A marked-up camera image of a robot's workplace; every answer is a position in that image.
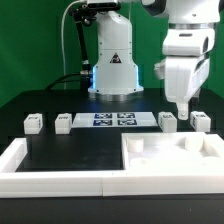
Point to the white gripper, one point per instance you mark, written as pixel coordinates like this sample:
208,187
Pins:
183,77

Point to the white square tabletop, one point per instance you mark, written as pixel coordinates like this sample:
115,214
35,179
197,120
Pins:
172,152

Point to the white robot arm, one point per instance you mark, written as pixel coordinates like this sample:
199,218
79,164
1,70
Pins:
190,38

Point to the white sheet with fiducial markers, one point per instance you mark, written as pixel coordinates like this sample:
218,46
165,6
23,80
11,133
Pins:
114,119

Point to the white U-shaped obstacle fence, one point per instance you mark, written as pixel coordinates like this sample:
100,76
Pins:
15,184

